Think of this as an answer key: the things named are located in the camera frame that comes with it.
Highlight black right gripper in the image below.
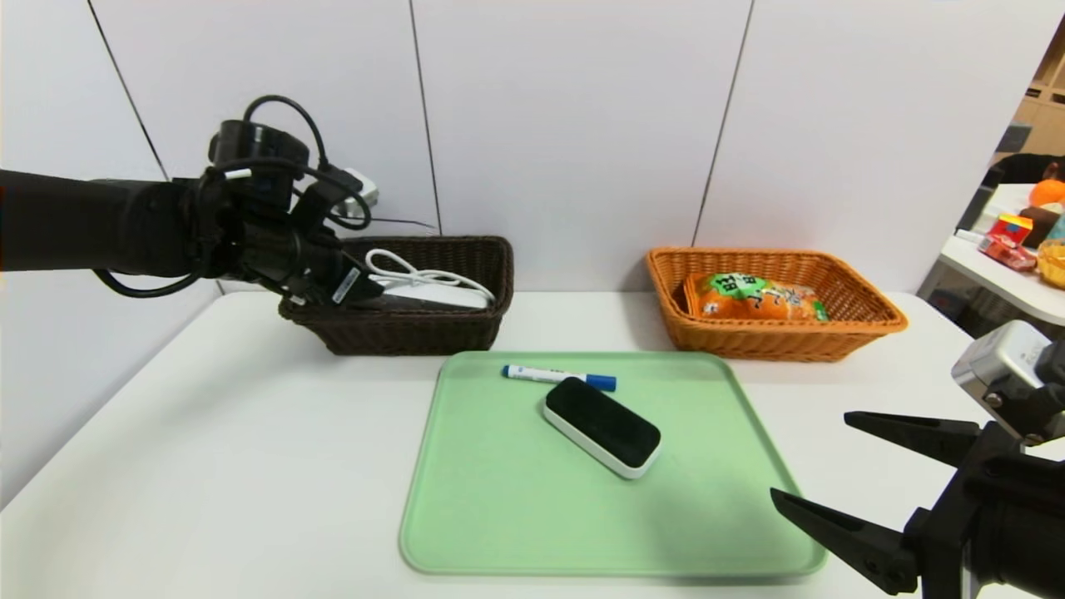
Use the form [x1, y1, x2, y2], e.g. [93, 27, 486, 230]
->
[770, 410, 1065, 599]

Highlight orange snack bag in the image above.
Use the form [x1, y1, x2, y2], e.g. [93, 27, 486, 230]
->
[682, 272, 830, 323]

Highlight black and white board eraser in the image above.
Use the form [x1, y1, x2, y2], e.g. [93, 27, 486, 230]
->
[542, 377, 663, 480]

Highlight white marker with blue cap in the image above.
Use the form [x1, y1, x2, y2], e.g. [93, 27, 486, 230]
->
[502, 364, 618, 393]

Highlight white power strip with cord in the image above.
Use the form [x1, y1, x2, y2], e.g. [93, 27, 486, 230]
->
[364, 248, 497, 311]

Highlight orange wicker basket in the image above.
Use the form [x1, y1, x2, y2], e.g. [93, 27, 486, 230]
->
[646, 246, 908, 363]

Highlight dark brown wicker basket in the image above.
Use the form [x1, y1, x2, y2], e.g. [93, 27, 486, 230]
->
[280, 236, 516, 357]

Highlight white side table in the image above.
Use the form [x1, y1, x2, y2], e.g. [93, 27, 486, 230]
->
[939, 183, 1065, 327]

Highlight red snack packet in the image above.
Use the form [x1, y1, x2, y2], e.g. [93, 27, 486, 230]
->
[978, 236, 1039, 272]

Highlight red and yellow box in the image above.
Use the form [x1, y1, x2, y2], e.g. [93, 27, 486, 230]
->
[988, 214, 1035, 249]

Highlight dark brown block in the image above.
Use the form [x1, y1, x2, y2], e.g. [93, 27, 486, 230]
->
[1019, 205, 1063, 248]

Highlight person with black hair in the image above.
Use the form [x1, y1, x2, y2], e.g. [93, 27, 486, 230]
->
[984, 152, 1065, 187]

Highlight light green plastic tray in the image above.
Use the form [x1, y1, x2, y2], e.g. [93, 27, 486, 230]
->
[399, 350, 828, 577]

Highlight wooden shelf unit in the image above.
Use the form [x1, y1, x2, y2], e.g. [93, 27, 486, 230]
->
[998, 17, 1065, 159]

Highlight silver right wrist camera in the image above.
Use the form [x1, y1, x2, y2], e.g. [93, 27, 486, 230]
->
[951, 320, 1052, 417]

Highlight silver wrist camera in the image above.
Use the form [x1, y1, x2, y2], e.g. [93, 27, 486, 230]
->
[951, 320, 1052, 417]
[337, 168, 380, 209]

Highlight black right camera bracket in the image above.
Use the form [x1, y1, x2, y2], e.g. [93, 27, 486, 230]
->
[990, 341, 1065, 446]

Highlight black camera bracket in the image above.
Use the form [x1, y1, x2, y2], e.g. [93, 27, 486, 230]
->
[291, 177, 352, 238]
[990, 341, 1065, 446]

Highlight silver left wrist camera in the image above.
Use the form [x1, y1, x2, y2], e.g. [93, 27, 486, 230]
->
[337, 168, 380, 209]

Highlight black left camera bracket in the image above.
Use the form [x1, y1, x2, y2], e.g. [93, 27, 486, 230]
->
[291, 177, 352, 238]

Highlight black left camera cable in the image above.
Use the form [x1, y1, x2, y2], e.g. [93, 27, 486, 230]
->
[93, 94, 373, 299]

